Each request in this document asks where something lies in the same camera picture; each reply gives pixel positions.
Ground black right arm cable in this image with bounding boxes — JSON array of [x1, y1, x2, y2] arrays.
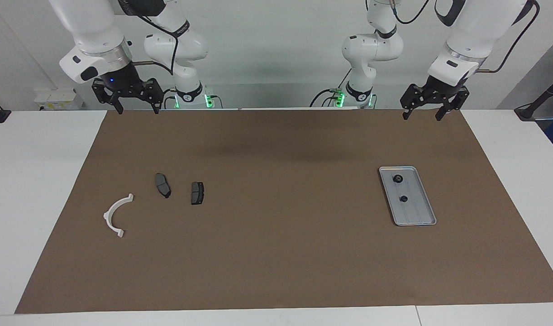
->
[[120, 0, 180, 77]]

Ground curved dark brake pad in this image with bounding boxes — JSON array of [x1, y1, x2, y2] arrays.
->
[[154, 173, 172, 199]]

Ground white power strip box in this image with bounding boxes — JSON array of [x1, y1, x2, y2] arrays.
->
[[34, 88, 84, 110]]

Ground silver metal tray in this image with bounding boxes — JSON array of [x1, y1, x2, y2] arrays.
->
[[378, 166, 437, 226]]

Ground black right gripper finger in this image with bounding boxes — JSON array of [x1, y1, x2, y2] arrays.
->
[[92, 80, 124, 115], [143, 78, 164, 114]]

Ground black left arm base cable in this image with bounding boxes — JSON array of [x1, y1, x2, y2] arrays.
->
[[310, 68, 353, 108]]

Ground white semicircular plastic bracket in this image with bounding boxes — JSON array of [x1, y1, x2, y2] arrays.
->
[[103, 193, 134, 238]]

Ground black camera stand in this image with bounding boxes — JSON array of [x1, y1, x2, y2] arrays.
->
[[514, 72, 553, 121]]

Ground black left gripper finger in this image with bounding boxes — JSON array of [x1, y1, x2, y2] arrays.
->
[[400, 84, 425, 120], [436, 88, 470, 121]]

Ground brown table mat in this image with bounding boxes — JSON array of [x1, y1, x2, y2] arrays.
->
[[15, 109, 553, 314]]

